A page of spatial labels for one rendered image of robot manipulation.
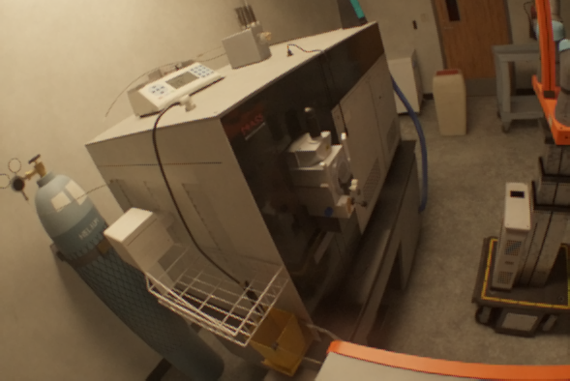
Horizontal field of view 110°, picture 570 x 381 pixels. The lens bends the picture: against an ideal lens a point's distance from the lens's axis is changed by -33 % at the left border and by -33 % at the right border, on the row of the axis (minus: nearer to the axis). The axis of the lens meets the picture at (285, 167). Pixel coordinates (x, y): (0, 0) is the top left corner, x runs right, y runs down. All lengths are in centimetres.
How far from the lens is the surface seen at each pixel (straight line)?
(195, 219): 72
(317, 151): 60
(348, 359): 45
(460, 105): 326
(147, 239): 75
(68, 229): 117
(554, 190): 125
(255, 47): 104
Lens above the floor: 154
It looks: 26 degrees down
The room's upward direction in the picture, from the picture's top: 20 degrees counter-clockwise
